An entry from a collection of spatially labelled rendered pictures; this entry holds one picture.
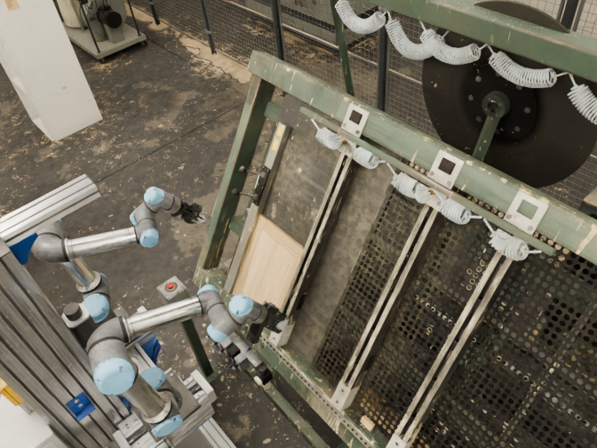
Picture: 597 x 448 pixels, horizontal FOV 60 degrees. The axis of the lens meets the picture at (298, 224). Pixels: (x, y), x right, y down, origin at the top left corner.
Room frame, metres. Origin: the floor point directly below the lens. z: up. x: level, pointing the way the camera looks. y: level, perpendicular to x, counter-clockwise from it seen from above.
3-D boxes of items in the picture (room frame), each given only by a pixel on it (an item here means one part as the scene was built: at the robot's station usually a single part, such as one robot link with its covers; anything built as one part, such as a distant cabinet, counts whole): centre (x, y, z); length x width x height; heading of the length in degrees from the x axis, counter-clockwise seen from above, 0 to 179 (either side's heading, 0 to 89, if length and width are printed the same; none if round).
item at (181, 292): (1.76, 0.72, 0.84); 0.12 x 0.12 x 0.18; 36
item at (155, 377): (1.04, 0.66, 1.20); 0.13 x 0.12 x 0.14; 23
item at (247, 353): (1.44, 0.41, 0.69); 0.50 x 0.14 x 0.24; 36
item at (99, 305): (1.45, 0.95, 1.20); 0.13 x 0.12 x 0.14; 15
